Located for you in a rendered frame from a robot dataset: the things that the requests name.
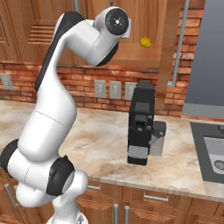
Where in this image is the grey window panel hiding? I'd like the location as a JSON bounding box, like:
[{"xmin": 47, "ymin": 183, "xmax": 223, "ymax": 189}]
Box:
[{"xmin": 181, "ymin": 0, "xmax": 224, "ymax": 120}]

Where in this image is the wooden base cabinet door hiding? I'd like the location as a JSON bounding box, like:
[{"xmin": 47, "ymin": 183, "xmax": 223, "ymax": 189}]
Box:
[
  {"xmin": 0, "ymin": 170, "xmax": 55, "ymax": 224},
  {"xmin": 122, "ymin": 200, "xmax": 189, "ymax": 224},
  {"xmin": 74, "ymin": 197, "xmax": 123, "ymax": 224}
]

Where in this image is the wooden open cabinet door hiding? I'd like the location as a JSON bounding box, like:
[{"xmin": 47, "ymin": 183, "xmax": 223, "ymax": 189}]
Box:
[{"xmin": 155, "ymin": 0, "xmax": 186, "ymax": 112}]

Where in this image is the wooden drawer front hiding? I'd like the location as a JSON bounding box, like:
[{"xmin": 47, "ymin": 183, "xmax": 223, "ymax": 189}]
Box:
[
  {"xmin": 122, "ymin": 185, "xmax": 192, "ymax": 212},
  {"xmin": 87, "ymin": 179, "xmax": 123, "ymax": 203}
]

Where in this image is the short grey door handle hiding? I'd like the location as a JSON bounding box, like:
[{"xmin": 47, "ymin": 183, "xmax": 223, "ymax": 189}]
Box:
[{"xmin": 73, "ymin": 0, "xmax": 81, "ymax": 13}]

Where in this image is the black coffee machine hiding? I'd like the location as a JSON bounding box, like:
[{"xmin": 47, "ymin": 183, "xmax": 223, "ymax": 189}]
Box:
[{"xmin": 127, "ymin": 81, "xmax": 167, "ymax": 166}]

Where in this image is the dark grey sink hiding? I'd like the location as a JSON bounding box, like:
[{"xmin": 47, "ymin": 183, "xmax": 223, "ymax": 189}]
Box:
[{"xmin": 189, "ymin": 121, "xmax": 224, "ymax": 185}]

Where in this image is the grey drawer handle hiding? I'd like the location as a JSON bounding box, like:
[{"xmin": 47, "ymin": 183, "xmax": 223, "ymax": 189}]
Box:
[
  {"xmin": 87, "ymin": 185, "xmax": 102, "ymax": 192},
  {"xmin": 143, "ymin": 192, "xmax": 170, "ymax": 203}
]

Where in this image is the grey base cabinet handle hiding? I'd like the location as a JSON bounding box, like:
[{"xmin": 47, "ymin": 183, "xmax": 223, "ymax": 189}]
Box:
[
  {"xmin": 124, "ymin": 205, "xmax": 130, "ymax": 224},
  {"xmin": 113, "ymin": 203, "xmax": 119, "ymax": 224},
  {"xmin": 3, "ymin": 182, "xmax": 19, "ymax": 208}
]

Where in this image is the wooden cabinet shelf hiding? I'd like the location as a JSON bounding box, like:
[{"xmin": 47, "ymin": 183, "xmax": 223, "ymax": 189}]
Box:
[{"xmin": 109, "ymin": 43, "xmax": 163, "ymax": 69}]

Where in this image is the yellow lemon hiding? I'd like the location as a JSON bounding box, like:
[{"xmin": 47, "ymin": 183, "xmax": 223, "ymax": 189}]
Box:
[{"xmin": 139, "ymin": 36, "xmax": 152, "ymax": 49}]

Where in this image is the wooden louvred cabinet door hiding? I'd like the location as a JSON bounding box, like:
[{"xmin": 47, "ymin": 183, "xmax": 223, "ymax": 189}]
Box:
[{"xmin": 11, "ymin": 0, "xmax": 77, "ymax": 63}]

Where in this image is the grey wall outlet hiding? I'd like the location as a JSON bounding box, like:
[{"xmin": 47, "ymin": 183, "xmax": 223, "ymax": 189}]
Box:
[
  {"xmin": 94, "ymin": 80, "xmax": 108, "ymax": 99},
  {"xmin": 108, "ymin": 80, "xmax": 123, "ymax": 101},
  {"xmin": 0, "ymin": 73, "xmax": 14, "ymax": 91},
  {"xmin": 124, "ymin": 81, "xmax": 137, "ymax": 102}
]

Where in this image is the long grey door handle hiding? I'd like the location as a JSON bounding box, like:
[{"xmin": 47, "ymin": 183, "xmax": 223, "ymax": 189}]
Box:
[{"xmin": 167, "ymin": 0, "xmax": 191, "ymax": 88}]

